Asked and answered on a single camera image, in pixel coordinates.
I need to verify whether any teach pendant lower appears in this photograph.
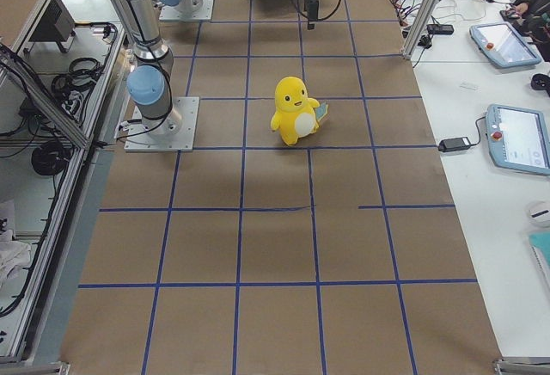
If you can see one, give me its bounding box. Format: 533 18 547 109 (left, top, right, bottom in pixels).
486 104 549 176

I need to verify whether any yellow plush toy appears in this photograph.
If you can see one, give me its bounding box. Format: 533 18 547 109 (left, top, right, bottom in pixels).
270 77 328 146

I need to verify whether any teach pendant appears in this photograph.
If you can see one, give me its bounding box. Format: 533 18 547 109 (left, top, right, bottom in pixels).
486 104 549 176
469 22 542 69

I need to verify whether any teach pendant upper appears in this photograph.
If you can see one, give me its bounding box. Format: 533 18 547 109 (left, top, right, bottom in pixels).
469 22 542 69

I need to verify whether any black power adapter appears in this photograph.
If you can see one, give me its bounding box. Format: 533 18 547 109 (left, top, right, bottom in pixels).
437 136 472 153

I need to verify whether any aluminium frame post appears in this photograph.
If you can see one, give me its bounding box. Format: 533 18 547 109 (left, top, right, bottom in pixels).
401 0 439 59

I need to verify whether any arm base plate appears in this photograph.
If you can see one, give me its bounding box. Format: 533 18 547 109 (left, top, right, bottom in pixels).
159 0 214 22
124 96 199 152

